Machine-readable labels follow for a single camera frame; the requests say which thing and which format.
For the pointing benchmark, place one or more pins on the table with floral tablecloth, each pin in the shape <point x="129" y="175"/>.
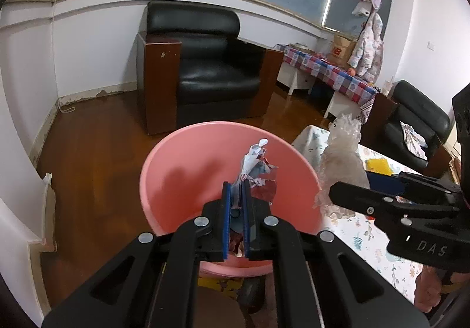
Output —
<point x="367" y="240"/>

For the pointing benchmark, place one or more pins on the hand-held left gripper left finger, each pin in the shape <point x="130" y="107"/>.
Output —
<point x="226" y="217"/>

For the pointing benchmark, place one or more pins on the printed snack wrapper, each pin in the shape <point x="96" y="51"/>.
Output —
<point x="259" y="170"/>

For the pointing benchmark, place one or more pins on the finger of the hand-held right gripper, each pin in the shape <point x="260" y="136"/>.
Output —
<point x="389" y="184"/>
<point x="367" y="201"/>

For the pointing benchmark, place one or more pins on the black leather armchair wooden sides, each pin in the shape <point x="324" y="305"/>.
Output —
<point x="205" y="67"/>

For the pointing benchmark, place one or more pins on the clear plastic wrap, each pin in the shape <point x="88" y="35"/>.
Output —
<point x="341" y="162"/>

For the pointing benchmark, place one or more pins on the patterned cloth on armchair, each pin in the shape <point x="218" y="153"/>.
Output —
<point x="415" y="138"/>

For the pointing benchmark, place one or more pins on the black wheel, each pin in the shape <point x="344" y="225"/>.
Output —
<point x="251" y="295"/>

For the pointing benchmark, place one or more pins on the person's right hand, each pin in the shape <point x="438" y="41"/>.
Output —
<point x="427" y="287"/>

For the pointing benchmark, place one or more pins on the yellow foam fruit net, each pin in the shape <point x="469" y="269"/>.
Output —
<point x="379" y="165"/>

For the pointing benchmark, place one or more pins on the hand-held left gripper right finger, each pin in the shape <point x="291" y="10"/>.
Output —
<point x="246" y="217"/>

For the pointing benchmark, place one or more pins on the cardboard box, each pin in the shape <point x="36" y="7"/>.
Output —
<point x="341" y="47"/>

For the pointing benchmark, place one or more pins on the hanging floral padded jacket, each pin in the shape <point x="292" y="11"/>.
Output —
<point x="367" y="48"/>

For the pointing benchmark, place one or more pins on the pink plastic bucket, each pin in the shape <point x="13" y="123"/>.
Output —
<point x="183" y="173"/>

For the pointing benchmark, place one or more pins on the orange fruit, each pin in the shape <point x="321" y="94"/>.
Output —
<point x="351" y="71"/>

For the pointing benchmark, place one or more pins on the hanging white cloth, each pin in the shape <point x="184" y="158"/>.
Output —
<point x="361" y="6"/>

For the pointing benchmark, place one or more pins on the table with checkered cloth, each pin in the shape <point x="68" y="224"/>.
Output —
<point x="330" y="72"/>

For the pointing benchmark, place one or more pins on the white stool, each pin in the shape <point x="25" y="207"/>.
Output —
<point x="293" y="80"/>
<point x="336" y="104"/>

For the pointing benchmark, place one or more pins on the small clear cup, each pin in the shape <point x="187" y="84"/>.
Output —
<point x="387" y="86"/>

